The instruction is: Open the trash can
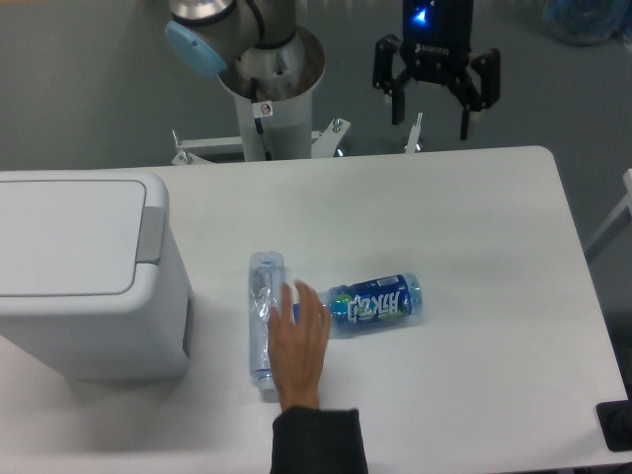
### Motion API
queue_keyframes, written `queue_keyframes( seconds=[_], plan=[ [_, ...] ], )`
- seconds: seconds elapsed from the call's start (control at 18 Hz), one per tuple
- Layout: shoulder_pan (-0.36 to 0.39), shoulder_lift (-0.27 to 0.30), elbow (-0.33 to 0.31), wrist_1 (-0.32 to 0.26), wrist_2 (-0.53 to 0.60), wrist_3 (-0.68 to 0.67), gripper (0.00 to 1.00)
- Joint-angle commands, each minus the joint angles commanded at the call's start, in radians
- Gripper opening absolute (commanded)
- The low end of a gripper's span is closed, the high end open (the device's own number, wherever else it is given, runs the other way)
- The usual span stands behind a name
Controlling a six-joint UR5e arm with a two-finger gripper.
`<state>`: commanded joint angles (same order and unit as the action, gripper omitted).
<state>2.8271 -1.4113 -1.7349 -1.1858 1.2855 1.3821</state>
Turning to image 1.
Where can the white trash can body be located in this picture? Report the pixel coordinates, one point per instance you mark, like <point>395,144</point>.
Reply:
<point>142,333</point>

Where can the white trash can lid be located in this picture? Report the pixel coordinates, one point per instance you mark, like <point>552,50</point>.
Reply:
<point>74,238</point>

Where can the white pedestal base frame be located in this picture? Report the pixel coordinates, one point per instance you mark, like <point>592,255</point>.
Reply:
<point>325,143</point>

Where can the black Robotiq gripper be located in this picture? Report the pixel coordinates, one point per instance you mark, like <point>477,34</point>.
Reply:
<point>436,48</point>

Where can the blue labelled drink bottle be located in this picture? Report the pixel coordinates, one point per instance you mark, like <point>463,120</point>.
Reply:
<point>373,305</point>

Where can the black device at table edge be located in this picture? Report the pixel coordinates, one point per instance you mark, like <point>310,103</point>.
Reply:
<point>615,422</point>

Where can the clear crushed plastic bottle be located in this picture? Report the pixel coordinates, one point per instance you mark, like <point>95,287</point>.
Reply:
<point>266,277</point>

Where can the blue plastic bag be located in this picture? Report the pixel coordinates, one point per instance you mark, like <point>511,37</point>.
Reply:
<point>584,23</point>

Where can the bare human hand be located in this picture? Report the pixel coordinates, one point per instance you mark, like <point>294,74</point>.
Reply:
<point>298,339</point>

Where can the white furniture leg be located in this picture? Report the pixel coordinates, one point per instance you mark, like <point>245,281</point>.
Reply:
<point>617,219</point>

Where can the dark sleeved forearm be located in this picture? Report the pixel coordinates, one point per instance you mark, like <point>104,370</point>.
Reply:
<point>318,441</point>

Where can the grey lid push button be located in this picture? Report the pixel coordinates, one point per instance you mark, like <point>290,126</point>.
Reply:
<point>151,234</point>

